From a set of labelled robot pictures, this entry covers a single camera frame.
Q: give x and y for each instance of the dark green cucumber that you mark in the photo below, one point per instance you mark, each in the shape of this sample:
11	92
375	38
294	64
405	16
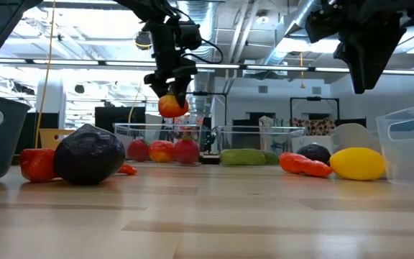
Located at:
272	158

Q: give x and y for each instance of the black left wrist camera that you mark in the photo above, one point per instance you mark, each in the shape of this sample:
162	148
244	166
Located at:
189	36

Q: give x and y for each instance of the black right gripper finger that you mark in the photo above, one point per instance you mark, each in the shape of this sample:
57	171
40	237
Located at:
368	61

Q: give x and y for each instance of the long ceiling light strip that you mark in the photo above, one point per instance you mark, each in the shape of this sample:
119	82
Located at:
279	67

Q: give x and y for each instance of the frosted grey plastic bin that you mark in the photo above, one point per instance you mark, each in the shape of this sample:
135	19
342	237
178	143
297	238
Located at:
354	136

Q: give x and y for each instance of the floral patterned cushion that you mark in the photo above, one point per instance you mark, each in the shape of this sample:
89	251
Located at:
316	126

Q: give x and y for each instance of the yellow plastic basket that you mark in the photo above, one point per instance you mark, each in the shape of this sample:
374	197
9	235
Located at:
49	138

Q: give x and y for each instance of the silver smooth ventilation duct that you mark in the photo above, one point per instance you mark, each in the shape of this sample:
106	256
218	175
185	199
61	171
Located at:
293	21

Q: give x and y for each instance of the orange tomato with green stem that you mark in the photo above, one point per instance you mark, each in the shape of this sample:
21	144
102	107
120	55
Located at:
169	108

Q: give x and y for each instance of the white draped cloth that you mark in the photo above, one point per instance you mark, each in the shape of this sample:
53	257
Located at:
266	121

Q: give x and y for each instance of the red toy chili pepper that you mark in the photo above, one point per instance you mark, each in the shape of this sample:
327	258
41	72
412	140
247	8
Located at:
300	164

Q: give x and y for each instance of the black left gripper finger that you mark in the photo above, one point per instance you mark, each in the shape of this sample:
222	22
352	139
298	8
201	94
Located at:
184	88
160	88

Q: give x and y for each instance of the black metal stand frame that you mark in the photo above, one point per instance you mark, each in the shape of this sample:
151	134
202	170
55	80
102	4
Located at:
315	98

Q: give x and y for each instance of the bright red orange tomato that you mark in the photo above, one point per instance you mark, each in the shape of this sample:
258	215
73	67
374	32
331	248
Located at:
161	151

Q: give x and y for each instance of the yellow lemon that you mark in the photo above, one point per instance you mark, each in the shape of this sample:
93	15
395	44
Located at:
358	163

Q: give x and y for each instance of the dark purple round vegetable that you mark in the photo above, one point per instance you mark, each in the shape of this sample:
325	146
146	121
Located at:
88	154
315	151

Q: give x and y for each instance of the silver ribbed ventilation duct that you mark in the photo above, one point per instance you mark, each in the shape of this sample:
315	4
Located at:
207	14

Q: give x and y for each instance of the frosted clear plastic bin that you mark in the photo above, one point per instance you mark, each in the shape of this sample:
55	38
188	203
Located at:
408	162

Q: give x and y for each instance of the black flat monitor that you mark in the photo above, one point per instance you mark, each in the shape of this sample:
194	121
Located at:
119	115

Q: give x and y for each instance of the small red toy pepper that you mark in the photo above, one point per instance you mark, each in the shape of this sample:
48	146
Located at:
36	165

